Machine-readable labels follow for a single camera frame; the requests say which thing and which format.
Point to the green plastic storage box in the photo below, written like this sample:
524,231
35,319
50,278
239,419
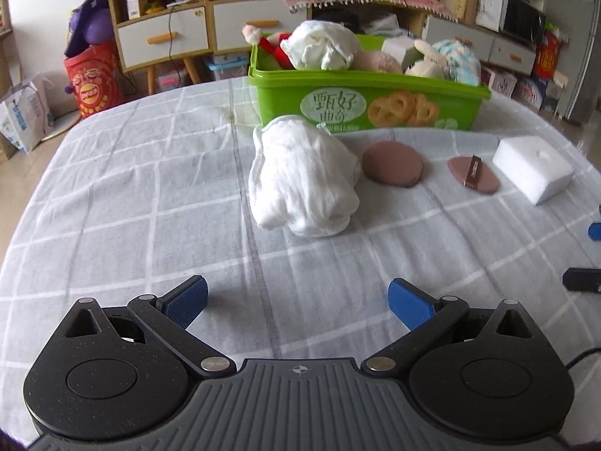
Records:
338,108

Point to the red plush toy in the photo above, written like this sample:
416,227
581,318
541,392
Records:
272,49

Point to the purple plush toy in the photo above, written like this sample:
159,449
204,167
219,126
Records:
89,23

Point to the white cloth bundle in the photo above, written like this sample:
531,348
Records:
300,183
319,47

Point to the black microwave oven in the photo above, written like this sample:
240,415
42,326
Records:
523,19

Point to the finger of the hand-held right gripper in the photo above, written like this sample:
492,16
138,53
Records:
584,281
596,231

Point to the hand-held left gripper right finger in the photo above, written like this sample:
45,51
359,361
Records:
411,303

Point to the white paper bag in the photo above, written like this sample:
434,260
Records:
26,112

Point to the grey refrigerator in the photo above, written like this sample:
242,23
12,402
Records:
584,42

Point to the beige doll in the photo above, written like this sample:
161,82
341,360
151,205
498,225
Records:
446,63

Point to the clear bin with blue lid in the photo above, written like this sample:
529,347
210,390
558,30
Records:
227,68

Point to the pink white foam block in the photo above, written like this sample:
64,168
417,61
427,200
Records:
396,49

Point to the pink plush toy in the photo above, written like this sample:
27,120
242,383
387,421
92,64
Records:
375,62

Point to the low wooden cabinet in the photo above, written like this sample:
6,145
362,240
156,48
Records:
474,40

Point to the white printed box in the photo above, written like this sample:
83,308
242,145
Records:
530,91

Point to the clear bin with pink contents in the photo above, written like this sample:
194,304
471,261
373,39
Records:
171,77

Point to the brown powder puff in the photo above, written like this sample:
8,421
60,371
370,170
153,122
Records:
474,176
389,164

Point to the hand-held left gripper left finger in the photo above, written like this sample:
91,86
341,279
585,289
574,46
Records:
183,300

